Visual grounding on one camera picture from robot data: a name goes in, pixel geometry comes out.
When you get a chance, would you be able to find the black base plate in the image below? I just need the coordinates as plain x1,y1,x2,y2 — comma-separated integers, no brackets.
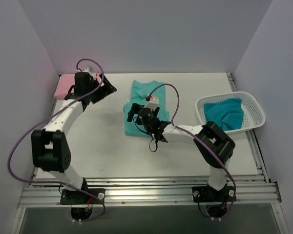
60,188,105,205
191,185,236,203

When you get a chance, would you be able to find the mint green t shirt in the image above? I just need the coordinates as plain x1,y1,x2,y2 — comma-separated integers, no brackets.
123,79,171,137

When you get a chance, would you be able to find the folded pink t shirt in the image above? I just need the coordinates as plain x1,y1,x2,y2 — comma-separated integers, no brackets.
54,72,100,99

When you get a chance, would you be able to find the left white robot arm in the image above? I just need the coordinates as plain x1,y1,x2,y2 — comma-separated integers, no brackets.
31,72,117,204

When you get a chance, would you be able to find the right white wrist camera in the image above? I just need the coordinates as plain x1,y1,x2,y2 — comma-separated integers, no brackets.
144,95,159,111

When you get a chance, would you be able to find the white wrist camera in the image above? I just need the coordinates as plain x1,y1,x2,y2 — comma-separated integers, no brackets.
79,66,93,74
144,95,159,111

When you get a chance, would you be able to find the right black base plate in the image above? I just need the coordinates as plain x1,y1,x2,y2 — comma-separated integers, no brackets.
191,185,236,203

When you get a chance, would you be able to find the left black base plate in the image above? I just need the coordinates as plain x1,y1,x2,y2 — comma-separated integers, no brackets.
60,188,105,205

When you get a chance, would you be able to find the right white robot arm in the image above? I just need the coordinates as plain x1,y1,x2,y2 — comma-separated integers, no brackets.
124,101,235,201

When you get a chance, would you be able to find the white perforated plastic basket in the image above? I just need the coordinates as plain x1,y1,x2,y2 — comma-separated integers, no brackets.
195,91,266,134

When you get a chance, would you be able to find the dark teal t shirt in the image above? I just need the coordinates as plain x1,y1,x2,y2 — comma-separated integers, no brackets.
203,98,244,131

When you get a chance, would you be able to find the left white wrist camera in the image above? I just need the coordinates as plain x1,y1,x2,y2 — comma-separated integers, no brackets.
79,66,93,74

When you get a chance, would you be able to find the aluminium rail frame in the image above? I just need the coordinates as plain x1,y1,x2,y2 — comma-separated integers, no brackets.
19,73,281,208

